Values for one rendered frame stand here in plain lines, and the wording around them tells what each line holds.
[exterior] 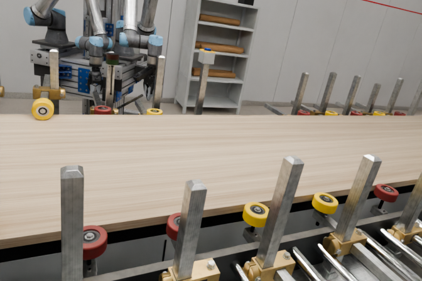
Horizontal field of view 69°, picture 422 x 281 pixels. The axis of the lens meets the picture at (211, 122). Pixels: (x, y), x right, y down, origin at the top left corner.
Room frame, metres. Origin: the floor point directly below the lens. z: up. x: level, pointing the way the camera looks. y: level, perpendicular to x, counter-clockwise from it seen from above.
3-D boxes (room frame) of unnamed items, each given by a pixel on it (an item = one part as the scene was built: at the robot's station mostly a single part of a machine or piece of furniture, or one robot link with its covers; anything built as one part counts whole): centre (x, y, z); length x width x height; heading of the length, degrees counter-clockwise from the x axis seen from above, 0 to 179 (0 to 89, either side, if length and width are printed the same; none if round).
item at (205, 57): (1.72, 0.09, 1.18); 0.07 x 0.07 x 0.08; 28
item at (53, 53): (1.37, 0.76, 0.92); 0.04 x 0.04 x 0.48; 28
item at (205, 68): (1.72, 0.09, 0.93); 0.05 x 0.05 x 0.45; 28
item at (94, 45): (1.78, 0.74, 1.13); 0.09 x 0.08 x 0.11; 61
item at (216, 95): (4.42, 0.10, 0.78); 0.90 x 0.45 x 1.55; 116
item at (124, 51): (2.15, 0.69, 1.09); 0.15 x 0.15 x 0.10
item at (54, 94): (1.36, 0.78, 0.95); 0.14 x 0.06 x 0.05; 118
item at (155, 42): (1.68, 0.37, 1.20); 0.09 x 0.08 x 0.11; 21
